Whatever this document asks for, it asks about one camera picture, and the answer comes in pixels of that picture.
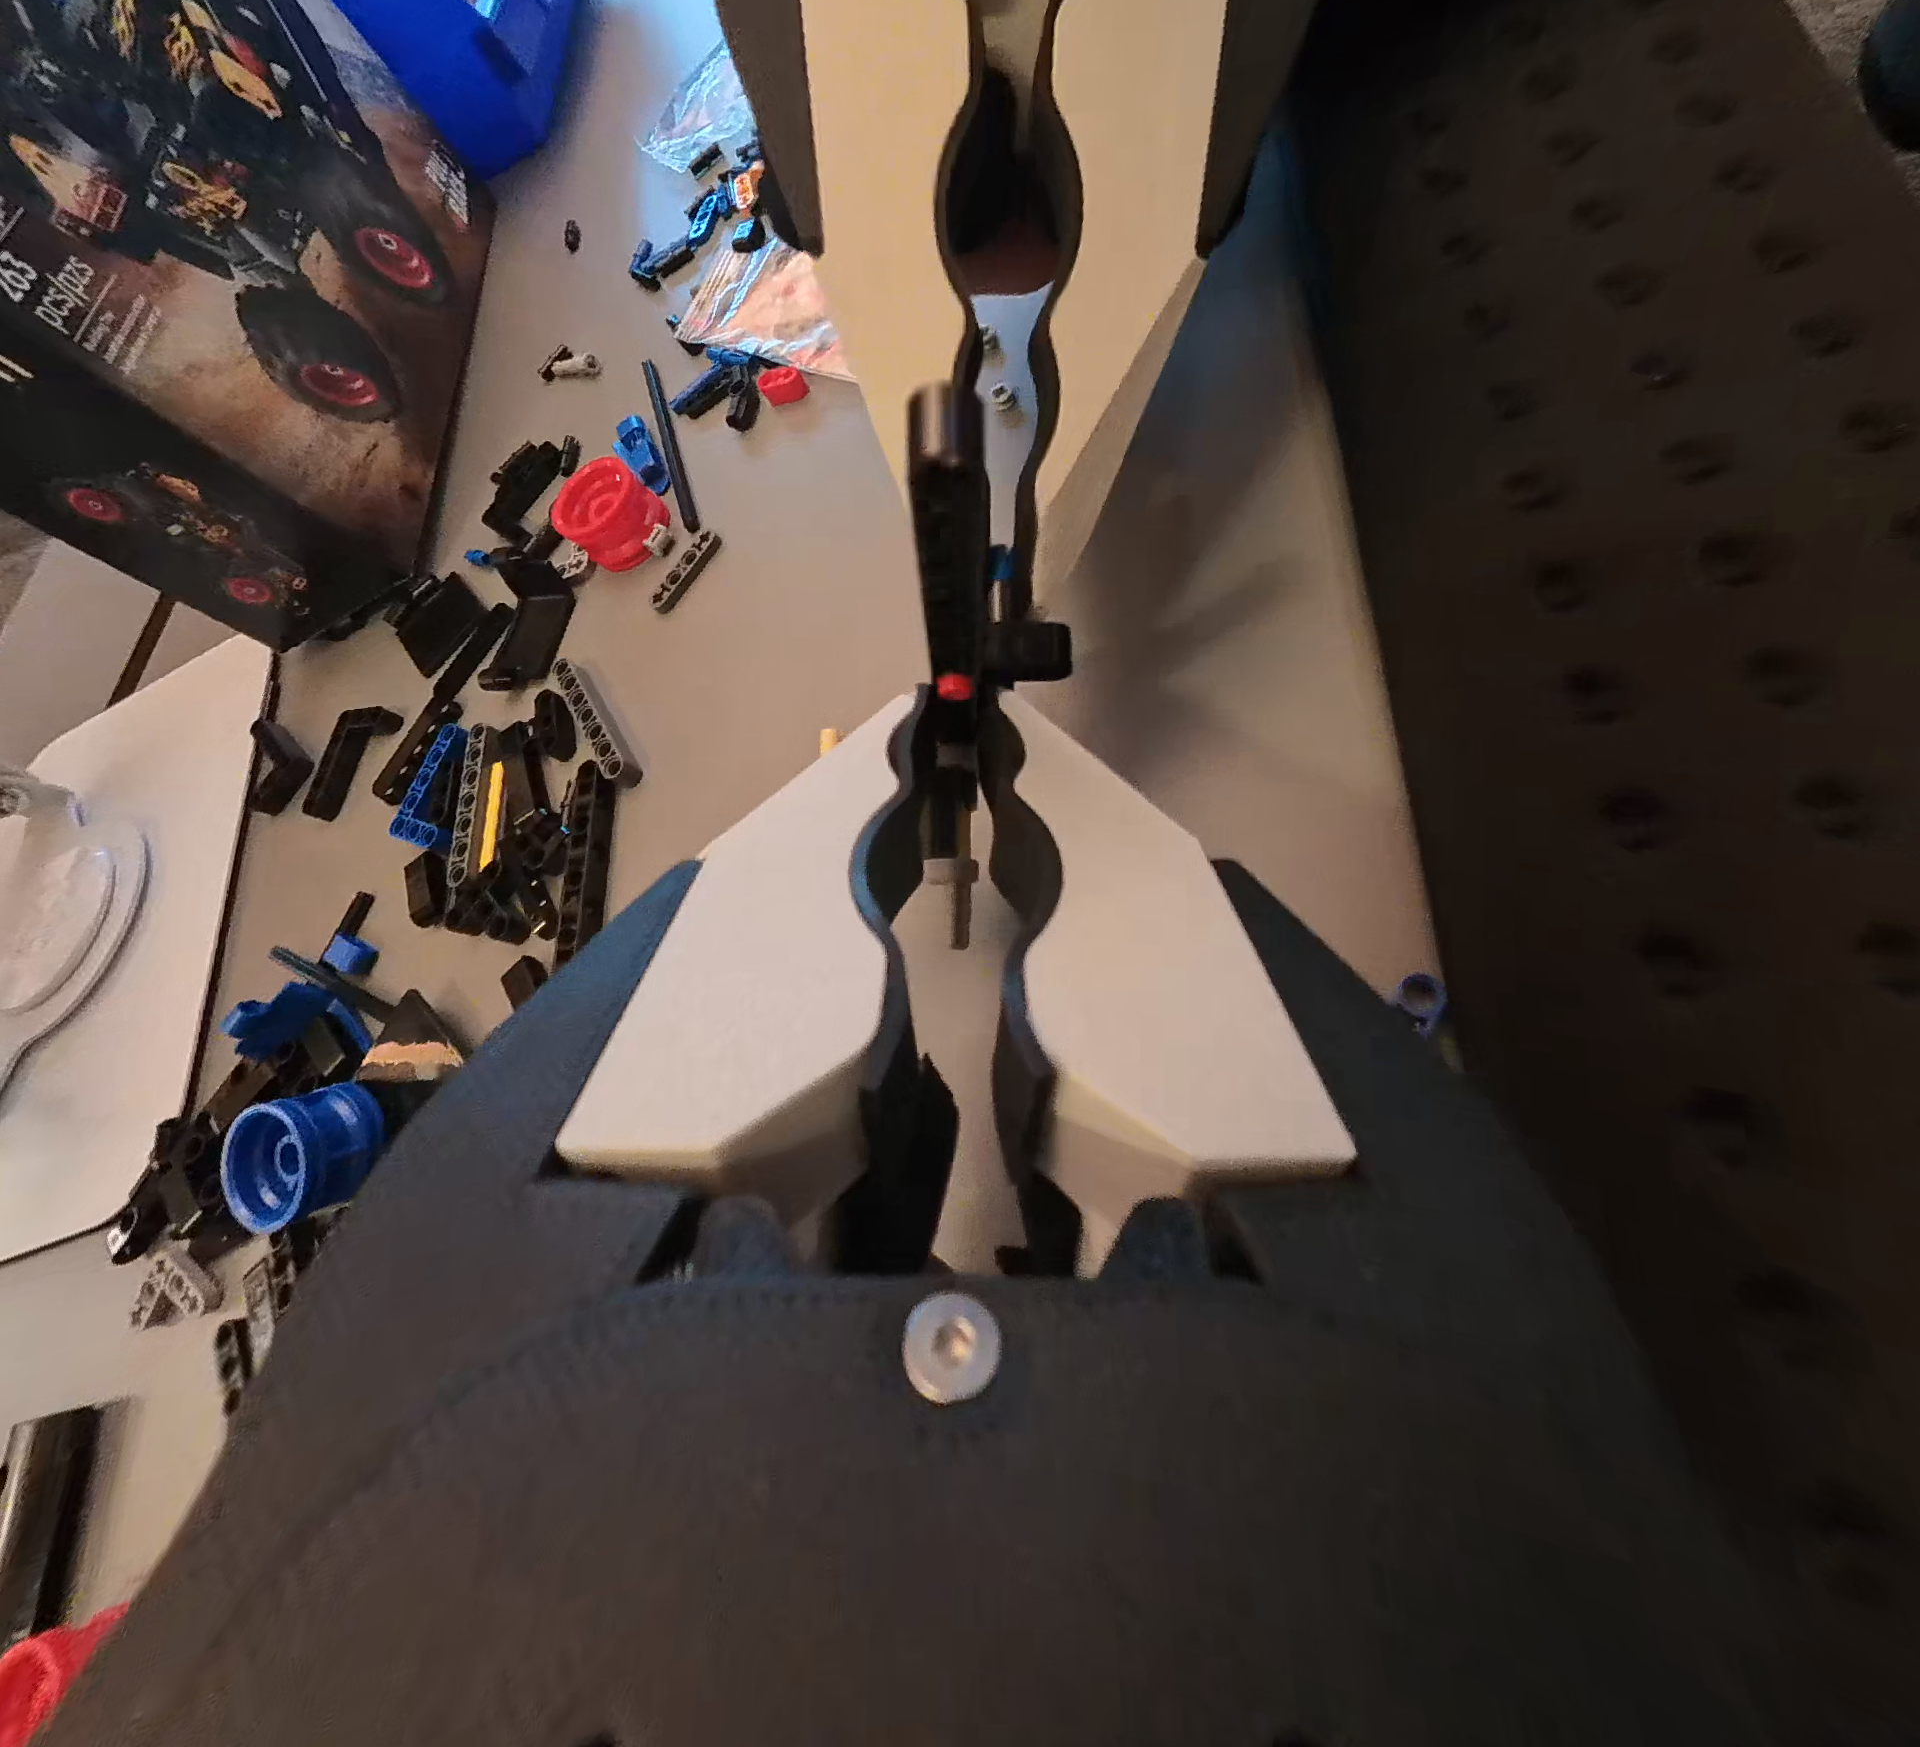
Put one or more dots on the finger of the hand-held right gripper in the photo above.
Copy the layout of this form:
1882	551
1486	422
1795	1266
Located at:
871	128
1156	128

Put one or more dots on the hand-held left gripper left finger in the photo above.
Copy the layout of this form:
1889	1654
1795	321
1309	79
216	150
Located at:
721	1027

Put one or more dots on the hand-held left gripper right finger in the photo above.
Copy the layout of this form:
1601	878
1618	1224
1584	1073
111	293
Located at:
1187	1027

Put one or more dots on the black toy brick assembly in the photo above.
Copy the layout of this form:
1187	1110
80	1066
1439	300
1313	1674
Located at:
947	532

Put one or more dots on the clear plastic parts bag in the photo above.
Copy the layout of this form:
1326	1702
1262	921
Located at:
699	121
763	307

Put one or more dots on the blue and black brick cluster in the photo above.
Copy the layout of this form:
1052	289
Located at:
705	216

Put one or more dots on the pile of black toy beams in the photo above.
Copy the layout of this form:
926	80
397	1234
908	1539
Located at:
576	864

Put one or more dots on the small blue connector brick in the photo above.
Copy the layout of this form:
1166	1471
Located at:
1420	998

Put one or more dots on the small red connector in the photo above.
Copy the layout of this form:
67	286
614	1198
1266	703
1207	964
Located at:
781	384

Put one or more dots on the black and blue pin cluster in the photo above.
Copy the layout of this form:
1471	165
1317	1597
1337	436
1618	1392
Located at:
721	382

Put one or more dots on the dark triangular toy panel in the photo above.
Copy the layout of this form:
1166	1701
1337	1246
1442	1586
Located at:
411	1027

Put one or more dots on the blue storage bin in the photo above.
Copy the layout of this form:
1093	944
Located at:
448	83

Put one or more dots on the yellow toy axle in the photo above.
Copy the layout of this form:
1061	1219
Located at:
492	803

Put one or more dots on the long dark toy axle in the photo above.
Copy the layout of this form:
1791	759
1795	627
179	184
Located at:
674	445

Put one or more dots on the blue angled toy beam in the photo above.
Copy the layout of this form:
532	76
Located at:
428	788

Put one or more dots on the white and black connector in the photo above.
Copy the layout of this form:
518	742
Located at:
570	365

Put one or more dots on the thin black toy axle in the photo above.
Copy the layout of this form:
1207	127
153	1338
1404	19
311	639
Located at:
322	973

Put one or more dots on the blue axle connector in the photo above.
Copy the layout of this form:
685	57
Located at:
285	1023

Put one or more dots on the blue toy wheel hub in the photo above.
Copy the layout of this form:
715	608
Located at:
301	1155

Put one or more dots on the black panel with tab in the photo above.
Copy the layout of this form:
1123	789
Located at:
528	613

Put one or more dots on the short grey toy beam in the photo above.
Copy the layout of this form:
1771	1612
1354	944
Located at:
685	572

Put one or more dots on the black angled toy beam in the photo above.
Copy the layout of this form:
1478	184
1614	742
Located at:
280	764
343	759

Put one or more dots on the red toy wheel hub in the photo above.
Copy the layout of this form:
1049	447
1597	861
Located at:
600	510
60	1688

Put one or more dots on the black connector cluster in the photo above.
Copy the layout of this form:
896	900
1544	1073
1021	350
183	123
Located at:
535	480

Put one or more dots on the black square toy panel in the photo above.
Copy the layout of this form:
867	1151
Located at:
434	613

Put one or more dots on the black dimpled mat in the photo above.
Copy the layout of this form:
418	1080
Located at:
1651	728

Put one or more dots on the white book stand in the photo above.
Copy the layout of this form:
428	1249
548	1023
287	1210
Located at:
135	878

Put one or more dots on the toy truck set box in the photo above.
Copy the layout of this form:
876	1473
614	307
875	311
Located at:
224	276

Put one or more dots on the black curved toy panel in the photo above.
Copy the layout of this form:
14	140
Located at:
46	1521

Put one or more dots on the black and blue frame assembly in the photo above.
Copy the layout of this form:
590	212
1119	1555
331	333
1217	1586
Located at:
196	1155

